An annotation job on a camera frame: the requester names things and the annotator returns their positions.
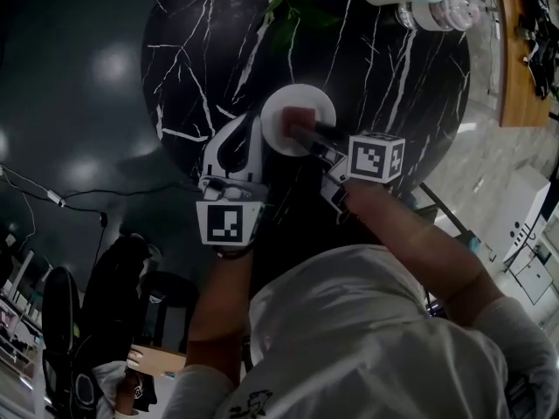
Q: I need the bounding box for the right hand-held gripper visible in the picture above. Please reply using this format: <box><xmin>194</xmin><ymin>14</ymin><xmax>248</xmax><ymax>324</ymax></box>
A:
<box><xmin>290</xmin><ymin>122</ymin><xmax>406</xmax><ymax>214</ymax></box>

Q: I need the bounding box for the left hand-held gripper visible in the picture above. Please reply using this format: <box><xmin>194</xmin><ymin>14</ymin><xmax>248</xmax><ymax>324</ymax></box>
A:
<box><xmin>195</xmin><ymin>113</ymin><xmax>269</xmax><ymax>247</ymax></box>

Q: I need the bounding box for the dark red square block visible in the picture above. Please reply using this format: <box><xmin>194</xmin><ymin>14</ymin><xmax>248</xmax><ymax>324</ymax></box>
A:
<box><xmin>281</xmin><ymin>106</ymin><xmax>318</xmax><ymax>141</ymax></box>

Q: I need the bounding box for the white round plate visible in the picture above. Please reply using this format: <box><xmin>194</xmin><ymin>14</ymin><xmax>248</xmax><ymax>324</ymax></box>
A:
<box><xmin>260</xmin><ymin>84</ymin><xmax>337</xmax><ymax>157</ymax></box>

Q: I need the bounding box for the person's left forearm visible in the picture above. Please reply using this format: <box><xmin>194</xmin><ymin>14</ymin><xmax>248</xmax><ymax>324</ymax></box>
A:
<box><xmin>186</xmin><ymin>244</ymin><xmax>255</xmax><ymax>388</ymax></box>

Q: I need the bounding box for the person's right forearm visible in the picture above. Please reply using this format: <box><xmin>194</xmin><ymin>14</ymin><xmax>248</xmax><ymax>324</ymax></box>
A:
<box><xmin>342</xmin><ymin>180</ymin><xmax>507</xmax><ymax>327</ymax></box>

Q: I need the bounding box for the black marble round table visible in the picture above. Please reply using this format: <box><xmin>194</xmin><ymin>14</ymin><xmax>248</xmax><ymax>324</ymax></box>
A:
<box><xmin>140</xmin><ymin>0</ymin><xmax>472</xmax><ymax>217</ymax></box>

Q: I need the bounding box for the black wristband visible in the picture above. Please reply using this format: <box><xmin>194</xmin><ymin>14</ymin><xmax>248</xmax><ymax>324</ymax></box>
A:
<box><xmin>214</xmin><ymin>244</ymin><xmax>255</xmax><ymax>261</ymax></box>

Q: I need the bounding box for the white cup with clear lid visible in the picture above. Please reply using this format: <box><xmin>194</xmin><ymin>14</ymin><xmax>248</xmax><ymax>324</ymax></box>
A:
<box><xmin>396</xmin><ymin>0</ymin><xmax>481</xmax><ymax>33</ymax></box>

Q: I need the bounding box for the person's white shirt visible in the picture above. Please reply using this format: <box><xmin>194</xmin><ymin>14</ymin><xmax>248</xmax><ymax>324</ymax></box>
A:
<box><xmin>161</xmin><ymin>243</ymin><xmax>559</xmax><ymax>419</ymax></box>

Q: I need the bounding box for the white cabinet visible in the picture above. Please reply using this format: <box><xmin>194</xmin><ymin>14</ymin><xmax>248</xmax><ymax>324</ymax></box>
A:
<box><xmin>484</xmin><ymin>163</ymin><xmax>552</xmax><ymax>261</ymax></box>

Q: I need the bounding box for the long wooden desk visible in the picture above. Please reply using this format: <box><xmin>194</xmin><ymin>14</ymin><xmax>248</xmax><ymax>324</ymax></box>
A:
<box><xmin>493</xmin><ymin>0</ymin><xmax>552</xmax><ymax>128</ymax></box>

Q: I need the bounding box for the small wooden table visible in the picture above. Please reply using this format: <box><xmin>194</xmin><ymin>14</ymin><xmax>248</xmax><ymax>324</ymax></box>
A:
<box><xmin>130</xmin><ymin>343</ymin><xmax>188</xmax><ymax>377</ymax></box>

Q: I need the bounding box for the black mesh office chair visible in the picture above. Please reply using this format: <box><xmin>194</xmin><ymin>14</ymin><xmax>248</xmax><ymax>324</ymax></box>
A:
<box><xmin>41</xmin><ymin>266</ymin><xmax>101</xmax><ymax>419</ymax></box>

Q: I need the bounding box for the white equipment rack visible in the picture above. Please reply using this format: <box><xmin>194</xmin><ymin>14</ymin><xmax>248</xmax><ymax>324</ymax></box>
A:
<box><xmin>501</xmin><ymin>216</ymin><xmax>559</xmax><ymax>307</ymax></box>

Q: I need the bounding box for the black floor cable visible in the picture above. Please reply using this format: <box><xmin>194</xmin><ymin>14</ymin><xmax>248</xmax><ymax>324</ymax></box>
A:
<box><xmin>0</xmin><ymin>163</ymin><xmax>202</xmax><ymax>244</ymax></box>

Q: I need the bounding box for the black cable bundle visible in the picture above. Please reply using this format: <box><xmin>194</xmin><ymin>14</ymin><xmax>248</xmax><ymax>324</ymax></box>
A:
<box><xmin>514</xmin><ymin>0</ymin><xmax>559</xmax><ymax>100</ymax></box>

